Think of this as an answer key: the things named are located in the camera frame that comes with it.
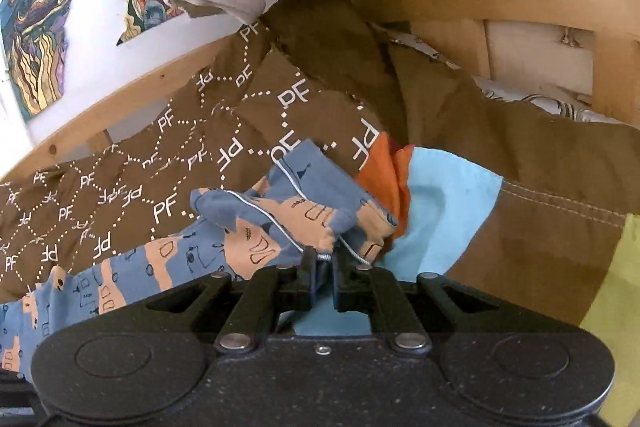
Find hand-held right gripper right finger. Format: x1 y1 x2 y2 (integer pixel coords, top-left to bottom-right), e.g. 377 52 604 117
332 252 501 352

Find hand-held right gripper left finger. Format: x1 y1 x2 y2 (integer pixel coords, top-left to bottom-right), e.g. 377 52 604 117
145 247 332 354

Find blue printed pants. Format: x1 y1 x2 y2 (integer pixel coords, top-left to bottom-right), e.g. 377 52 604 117
0 139 401 384

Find brown patterned patchwork blanket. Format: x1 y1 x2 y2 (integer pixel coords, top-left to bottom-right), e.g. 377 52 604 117
0 0 640 427

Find white patterned bed sheet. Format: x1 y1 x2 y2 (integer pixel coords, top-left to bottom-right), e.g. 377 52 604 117
385 27 626 126

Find swirly blue wall poster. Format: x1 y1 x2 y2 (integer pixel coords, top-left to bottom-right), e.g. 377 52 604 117
0 0 84 124

